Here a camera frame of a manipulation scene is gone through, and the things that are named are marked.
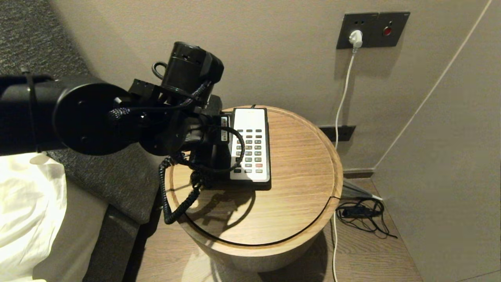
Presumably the grey fabric headboard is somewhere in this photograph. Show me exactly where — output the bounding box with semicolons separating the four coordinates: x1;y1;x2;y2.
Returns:
0;0;167;224

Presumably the dark grey wall socket plate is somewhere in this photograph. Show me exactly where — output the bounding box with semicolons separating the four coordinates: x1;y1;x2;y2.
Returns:
336;12;380;50

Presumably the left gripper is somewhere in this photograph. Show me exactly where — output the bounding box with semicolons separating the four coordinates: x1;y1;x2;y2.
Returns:
172;112;232;173

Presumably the white power cable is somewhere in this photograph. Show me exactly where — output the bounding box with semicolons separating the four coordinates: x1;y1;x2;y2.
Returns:
332;48;357;282

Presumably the grey bed base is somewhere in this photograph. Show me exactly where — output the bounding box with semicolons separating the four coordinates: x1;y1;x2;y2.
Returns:
33;180;142;282

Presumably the dark grey red-button wall plate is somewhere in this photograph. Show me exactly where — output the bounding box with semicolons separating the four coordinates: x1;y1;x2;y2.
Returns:
377;12;411;48

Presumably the round wooden side table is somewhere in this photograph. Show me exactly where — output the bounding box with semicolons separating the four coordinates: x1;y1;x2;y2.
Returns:
164;105;344;273

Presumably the white and black desk phone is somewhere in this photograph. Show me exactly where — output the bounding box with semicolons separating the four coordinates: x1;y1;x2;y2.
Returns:
196;107;272;192

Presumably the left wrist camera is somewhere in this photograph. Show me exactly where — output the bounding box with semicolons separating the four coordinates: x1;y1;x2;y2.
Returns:
128;78;165;103

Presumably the black cable with adapter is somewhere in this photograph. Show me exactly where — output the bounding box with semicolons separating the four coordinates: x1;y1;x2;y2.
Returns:
335;198;398;239

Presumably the white power plug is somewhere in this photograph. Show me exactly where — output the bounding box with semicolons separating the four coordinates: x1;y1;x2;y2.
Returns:
348;30;364;51

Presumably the black coiled phone cord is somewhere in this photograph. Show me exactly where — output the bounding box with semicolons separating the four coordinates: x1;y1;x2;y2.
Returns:
158;125;246;225

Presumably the black phone handset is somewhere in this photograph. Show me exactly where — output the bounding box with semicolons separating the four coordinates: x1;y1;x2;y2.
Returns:
195;155;232;189

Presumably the white pillow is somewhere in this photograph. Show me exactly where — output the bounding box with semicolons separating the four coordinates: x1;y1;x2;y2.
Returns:
0;152;68;282

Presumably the dark low wall outlet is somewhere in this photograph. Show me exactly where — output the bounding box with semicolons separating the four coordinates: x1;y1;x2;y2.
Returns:
319;125;356;143

